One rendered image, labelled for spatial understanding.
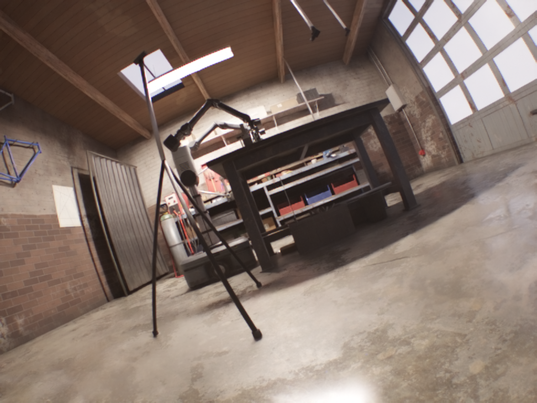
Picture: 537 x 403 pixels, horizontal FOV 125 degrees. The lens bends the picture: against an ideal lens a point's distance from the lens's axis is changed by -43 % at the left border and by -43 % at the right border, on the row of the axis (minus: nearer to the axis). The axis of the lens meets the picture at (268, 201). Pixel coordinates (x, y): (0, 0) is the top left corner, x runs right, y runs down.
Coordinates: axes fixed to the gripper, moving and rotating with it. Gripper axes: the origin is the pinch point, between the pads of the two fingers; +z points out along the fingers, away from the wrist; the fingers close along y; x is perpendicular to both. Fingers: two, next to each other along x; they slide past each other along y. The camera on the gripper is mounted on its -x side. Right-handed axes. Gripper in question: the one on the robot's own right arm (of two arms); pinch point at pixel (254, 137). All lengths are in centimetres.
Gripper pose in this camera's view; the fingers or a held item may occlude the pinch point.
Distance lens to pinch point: 201.9
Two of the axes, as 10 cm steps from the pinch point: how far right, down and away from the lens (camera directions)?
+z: 2.9, 7.8, -5.5
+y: -9.3, 3.6, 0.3
